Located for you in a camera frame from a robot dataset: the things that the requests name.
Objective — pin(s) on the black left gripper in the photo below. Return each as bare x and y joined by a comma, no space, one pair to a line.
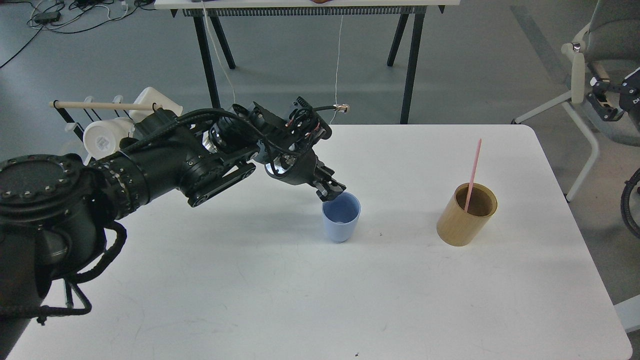
306,169

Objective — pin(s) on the blue plastic cup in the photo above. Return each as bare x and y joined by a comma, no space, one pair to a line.
341,216

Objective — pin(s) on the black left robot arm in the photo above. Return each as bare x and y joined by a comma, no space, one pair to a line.
59,217

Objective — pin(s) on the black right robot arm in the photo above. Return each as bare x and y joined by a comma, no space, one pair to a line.
628,103

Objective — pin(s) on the bamboo cylinder holder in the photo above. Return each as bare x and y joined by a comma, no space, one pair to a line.
462,219

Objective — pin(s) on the pink chopstick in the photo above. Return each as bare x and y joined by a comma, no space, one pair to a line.
472,176

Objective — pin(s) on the grey office chair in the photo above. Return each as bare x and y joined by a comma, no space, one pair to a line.
611,34

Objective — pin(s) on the black wire cup rack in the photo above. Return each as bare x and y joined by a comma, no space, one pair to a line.
78,130

